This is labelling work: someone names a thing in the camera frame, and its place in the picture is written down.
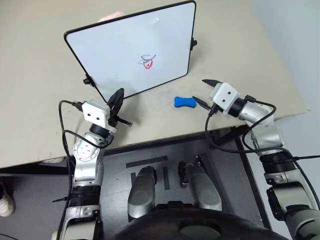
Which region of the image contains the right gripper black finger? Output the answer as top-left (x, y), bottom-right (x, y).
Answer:
top-left (192, 95), bottom-right (213, 110)
top-left (201, 79), bottom-right (223, 89)

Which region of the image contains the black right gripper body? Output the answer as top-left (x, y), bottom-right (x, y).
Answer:
top-left (208, 103), bottom-right (224, 117)

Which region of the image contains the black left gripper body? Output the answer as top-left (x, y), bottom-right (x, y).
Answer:
top-left (106, 100), bottom-right (120, 127)

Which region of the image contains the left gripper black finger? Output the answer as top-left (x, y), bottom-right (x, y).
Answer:
top-left (108, 87), bottom-right (125, 108)
top-left (115, 117), bottom-right (134, 127)

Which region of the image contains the blue bone shaped eraser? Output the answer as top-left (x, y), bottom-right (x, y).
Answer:
top-left (173, 95), bottom-right (199, 109)

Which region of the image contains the black framed whiteboard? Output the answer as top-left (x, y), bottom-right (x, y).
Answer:
top-left (63, 0), bottom-right (197, 103)

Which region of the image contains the short black tape strip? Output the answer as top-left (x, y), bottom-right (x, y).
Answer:
top-left (161, 166), bottom-right (172, 191)

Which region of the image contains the black robot foot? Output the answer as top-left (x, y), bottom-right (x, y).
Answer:
top-left (177, 161), bottom-right (191, 188)

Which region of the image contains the silver left robot leg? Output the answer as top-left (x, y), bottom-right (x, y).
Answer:
top-left (126, 165), bottom-right (158, 223)

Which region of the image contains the silver robot leg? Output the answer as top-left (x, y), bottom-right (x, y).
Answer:
top-left (183, 163), bottom-right (224, 214)
top-left (126, 165), bottom-right (158, 223)

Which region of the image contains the black metal table leg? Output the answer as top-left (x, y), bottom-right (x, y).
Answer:
top-left (204, 125), bottom-right (273, 232)

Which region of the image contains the silver right robot leg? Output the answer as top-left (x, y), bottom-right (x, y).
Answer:
top-left (183, 163), bottom-right (224, 214)

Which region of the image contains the black rounded robot torso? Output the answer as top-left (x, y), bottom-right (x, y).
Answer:
top-left (112, 201), bottom-right (286, 240)

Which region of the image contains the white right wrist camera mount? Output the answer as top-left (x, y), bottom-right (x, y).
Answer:
top-left (210, 83), bottom-right (239, 117)

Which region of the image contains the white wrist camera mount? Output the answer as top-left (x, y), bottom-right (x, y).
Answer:
top-left (210, 83), bottom-right (239, 117)
top-left (80, 99), bottom-right (118, 134)

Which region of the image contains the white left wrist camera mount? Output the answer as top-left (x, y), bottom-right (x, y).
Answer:
top-left (80, 99), bottom-right (118, 134)

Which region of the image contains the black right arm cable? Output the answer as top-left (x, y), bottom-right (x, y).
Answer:
top-left (204, 94), bottom-right (320, 161)

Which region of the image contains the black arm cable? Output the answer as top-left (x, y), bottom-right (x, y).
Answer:
top-left (55, 99), bottom-right (86, 240)
top-left (204, 94), bottom-right (320, 161)

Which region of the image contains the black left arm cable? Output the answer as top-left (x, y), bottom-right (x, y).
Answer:
top-left (55, 99), bottom-right (86, 240)

